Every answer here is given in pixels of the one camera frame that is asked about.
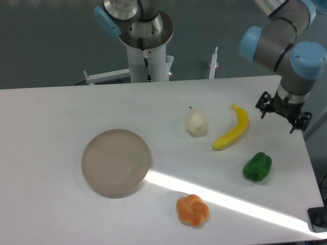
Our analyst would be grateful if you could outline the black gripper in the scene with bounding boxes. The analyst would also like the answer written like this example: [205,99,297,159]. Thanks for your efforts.
[255,91,312,134]

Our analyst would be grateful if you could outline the yellow banana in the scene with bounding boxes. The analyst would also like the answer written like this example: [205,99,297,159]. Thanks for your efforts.
[212,104,249,151]

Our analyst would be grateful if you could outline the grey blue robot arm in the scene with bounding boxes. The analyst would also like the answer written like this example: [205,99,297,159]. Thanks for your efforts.
[94,1,326,131]

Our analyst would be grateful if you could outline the green bell pepper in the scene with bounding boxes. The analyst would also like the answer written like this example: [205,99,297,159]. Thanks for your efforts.
[243,152,272,182]

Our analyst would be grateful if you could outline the white pear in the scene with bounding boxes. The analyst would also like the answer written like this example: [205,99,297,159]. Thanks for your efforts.
[184,107,207,137]

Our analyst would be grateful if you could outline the black device at table corner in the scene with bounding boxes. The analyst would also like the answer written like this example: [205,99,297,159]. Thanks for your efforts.
[308,207,326,233]

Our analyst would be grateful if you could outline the orange knotted bread roll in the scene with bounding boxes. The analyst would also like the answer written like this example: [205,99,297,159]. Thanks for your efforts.
[176,194,210,228]

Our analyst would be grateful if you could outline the beige round plate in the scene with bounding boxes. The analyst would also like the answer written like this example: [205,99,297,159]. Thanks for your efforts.
[81,129,152,198]

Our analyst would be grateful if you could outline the white right frame bracket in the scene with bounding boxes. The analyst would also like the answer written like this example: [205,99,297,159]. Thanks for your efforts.
[208,47,219,80]

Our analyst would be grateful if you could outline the white frame bracket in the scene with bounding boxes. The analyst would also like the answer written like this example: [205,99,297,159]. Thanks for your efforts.
[208,47,219,80]
[83,68,130,85]

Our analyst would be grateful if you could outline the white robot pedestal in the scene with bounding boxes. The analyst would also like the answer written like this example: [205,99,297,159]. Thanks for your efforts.
[116,11,174,83]

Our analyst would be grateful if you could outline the black pedestal cable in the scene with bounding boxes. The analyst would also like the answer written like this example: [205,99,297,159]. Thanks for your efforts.
[138,37,153,82]

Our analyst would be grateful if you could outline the white left frame bracket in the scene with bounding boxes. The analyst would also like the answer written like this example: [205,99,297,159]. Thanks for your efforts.
[83,68,130,85]

